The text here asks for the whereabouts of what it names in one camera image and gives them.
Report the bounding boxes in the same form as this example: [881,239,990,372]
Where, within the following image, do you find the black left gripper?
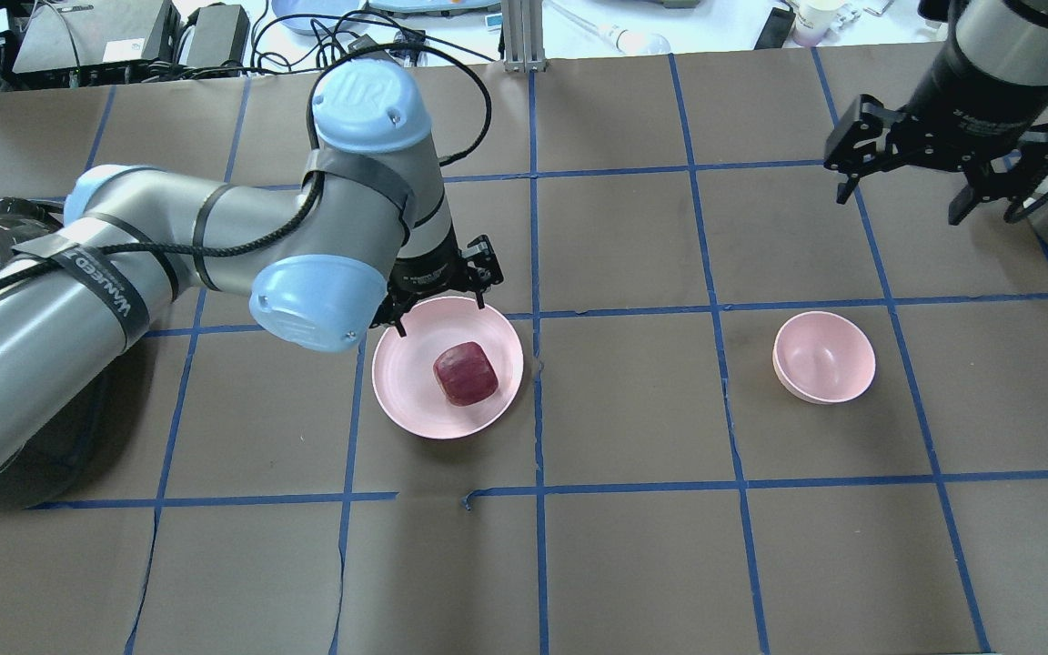
[369,213,506,339]

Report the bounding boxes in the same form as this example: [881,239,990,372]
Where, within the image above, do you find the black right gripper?
[823,50,1048,227]

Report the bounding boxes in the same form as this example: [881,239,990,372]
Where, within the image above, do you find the red apple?
[432,341,499,407]

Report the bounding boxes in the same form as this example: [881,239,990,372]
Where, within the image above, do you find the pink bowl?
[771,310,877,406]

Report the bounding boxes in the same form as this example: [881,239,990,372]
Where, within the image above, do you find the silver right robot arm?
[823,1,1048,225]

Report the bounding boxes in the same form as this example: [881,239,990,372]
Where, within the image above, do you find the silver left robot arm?
[0,48,504,470]

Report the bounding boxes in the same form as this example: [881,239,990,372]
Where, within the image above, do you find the pink plate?
[371,296,525,440]

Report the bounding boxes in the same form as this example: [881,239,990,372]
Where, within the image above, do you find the blue plate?
[270,0,368,35]

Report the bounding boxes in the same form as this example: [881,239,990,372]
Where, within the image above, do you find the white paper cup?
[791,0,848,48]

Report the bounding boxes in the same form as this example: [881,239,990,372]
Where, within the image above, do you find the black phone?
[754,7,796,51]

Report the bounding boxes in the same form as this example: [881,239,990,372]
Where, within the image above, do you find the black power adapter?
[345,35,398,66]

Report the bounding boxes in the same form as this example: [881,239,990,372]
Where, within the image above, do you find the white light bulb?
[601,25,672,54]

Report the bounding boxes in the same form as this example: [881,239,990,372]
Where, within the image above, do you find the black electronics box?
[13,1,180,77]

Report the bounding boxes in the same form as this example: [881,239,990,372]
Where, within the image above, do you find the black rice cooker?
[0,197,113,514]

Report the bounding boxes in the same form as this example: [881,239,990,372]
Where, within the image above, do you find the aluminium frame post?
[499,0,548,72]

